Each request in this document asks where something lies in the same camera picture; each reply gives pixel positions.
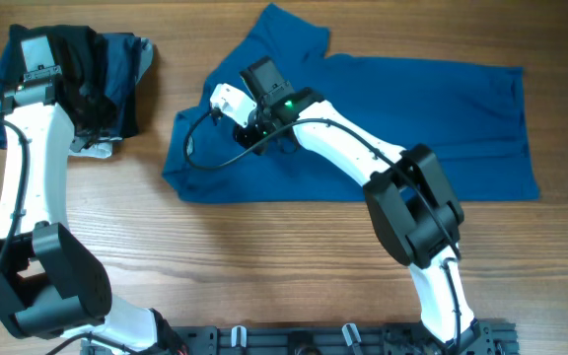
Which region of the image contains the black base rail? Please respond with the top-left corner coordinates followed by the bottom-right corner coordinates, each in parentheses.
top-left (175, 320), bottom-right (521, 355)

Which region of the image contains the black folded garment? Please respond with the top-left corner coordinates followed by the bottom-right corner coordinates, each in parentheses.
top-left (0, 25), bottom-right (116, 126)

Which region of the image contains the dark blue folded garment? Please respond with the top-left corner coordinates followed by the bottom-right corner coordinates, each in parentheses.
top-left (0, 25), bottom-right (154, 149)

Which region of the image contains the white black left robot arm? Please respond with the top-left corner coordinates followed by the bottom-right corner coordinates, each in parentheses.
top-left (0, 74), bottom-right (185, 354)

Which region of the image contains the blue polo shirt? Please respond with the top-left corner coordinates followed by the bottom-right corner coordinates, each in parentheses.
top-left (163, 5), bottom-right (539, 204)

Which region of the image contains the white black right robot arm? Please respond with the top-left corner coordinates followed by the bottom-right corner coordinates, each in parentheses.
top-left (223, 90), bottom-right (476, 353)

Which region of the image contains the light grey folded garment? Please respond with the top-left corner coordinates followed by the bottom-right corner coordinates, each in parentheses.
top-left (69, 33), bottom-right (155, 159)

